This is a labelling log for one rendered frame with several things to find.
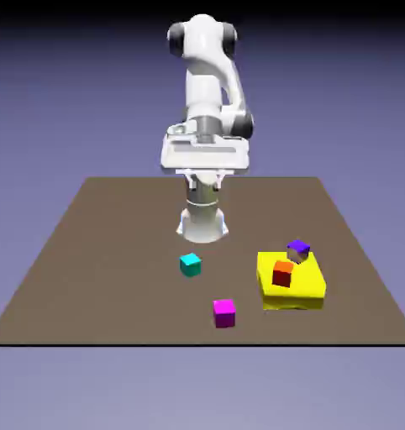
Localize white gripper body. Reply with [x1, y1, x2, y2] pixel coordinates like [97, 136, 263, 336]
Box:
[160, 133, 250, 177]

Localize small cyan cube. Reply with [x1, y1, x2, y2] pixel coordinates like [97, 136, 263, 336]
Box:
[178, 252, 203, 279]

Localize small purple cube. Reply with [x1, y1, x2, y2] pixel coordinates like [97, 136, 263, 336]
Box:
[286, 239, 312, 265]

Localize small orange cube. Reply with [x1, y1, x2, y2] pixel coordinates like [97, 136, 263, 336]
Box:
[271, 260, 295, 289]

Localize small magenta cube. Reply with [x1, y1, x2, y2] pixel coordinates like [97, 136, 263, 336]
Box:
[212, 298, 237, 329]

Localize large yellow box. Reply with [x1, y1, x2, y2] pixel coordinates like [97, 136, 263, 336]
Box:
[255, 249, 327, 312]

